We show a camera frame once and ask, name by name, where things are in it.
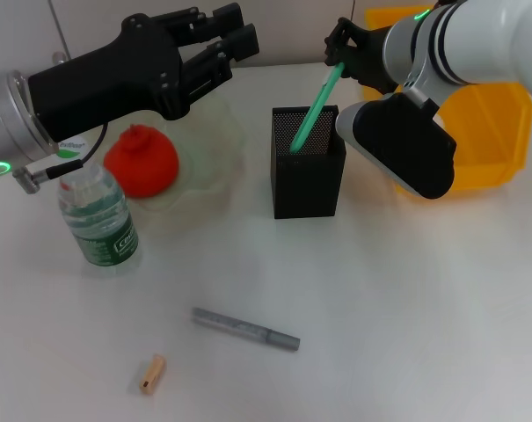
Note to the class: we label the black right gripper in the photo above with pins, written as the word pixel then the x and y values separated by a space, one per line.
pixel 373 57

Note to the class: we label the yellow plastic bin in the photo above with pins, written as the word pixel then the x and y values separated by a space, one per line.
pixel 490 132

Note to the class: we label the red-orange fruit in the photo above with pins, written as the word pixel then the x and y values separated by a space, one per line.
pixel 142 162

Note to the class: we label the small tan cylinder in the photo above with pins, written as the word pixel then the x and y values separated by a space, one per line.
pixel 152 373

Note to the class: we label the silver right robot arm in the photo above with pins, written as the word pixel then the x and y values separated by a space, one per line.
pixel 468 44

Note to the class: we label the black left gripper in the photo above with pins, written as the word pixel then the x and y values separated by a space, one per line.
pixel 107 83

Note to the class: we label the green pen white tip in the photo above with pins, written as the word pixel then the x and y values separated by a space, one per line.
pixel 314 110

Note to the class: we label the grey marker pen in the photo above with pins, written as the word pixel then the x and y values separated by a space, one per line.
pixel 243 327

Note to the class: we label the black mesh pen holder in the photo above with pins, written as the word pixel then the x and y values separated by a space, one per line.
pixel 305 184

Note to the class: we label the clear water bottle green label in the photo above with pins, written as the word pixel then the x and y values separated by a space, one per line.
pixel 98 211

